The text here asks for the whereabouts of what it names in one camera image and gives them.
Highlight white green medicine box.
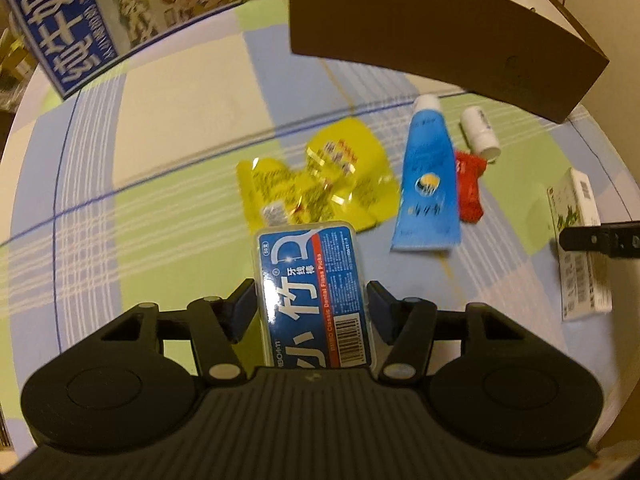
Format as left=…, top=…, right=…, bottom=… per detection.
left=547, top=168, right=613, bottom=322

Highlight blue toothpaste tube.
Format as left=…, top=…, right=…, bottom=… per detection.
left=392, top=94, right=461, bottom=252

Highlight blue dental floss box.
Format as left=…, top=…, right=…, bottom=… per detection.
left=254, top=221, right=376, bottom=370

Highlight blue milk carton box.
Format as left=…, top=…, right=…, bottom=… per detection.
left=6, top=0, right=242, bottom=98

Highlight red snack packet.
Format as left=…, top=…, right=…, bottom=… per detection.
left=456, top=151, right=487, bottom=224

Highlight checkered tablecloth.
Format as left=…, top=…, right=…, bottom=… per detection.
left=1, top=0, right=639, bottom=456

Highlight small white bottle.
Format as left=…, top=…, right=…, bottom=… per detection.
left=460, top=106, right=501, bottom=162

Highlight brown cardboard storage box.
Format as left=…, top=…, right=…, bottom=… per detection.
left=290, top=0, right=608, bottom=122

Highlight yellow snack packet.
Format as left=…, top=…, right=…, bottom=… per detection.
left=236, top=117, right=400, bottom=233

